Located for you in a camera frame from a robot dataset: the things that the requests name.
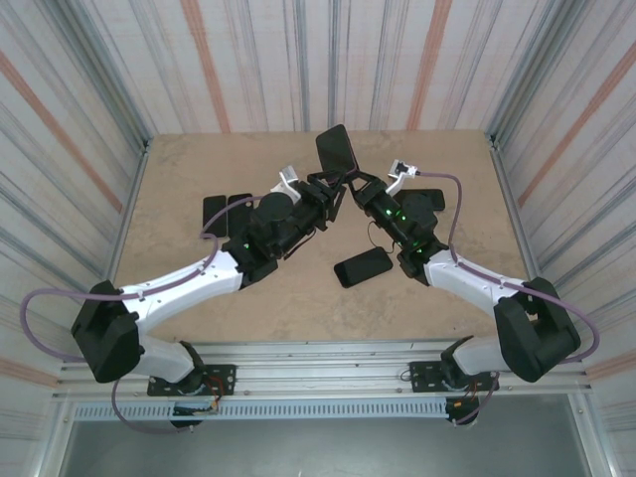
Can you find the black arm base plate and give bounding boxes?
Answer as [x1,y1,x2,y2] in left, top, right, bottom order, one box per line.
[147,364,238,398]
[407,361,501,394]

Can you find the thin black gripper wire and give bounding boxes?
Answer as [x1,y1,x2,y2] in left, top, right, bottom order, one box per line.
[280,226,322,260]
[366,220,399,252]

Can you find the thin black left gripper wire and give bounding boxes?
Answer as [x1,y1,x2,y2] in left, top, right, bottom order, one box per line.
[280,226,322,260]

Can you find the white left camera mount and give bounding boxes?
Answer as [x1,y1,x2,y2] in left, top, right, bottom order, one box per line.
[269,178,305,204]

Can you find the white slotted cable duct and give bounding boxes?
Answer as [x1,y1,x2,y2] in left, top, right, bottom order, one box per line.
[73,400,448,421]

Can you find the thin black right gripper wire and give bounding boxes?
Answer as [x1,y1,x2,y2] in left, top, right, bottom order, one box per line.
[366,220,399,252]

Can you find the orange base wires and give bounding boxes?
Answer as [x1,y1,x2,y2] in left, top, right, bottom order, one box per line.
[204,376,224,414]
[449,380,482,411]

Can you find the aluminium mounting rail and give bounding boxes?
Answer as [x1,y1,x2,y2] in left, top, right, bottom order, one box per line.
[52,340,595,401]

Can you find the aluminium frame profile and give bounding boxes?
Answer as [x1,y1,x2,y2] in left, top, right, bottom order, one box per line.
[486,131,546,282]
[98,137,153,282]

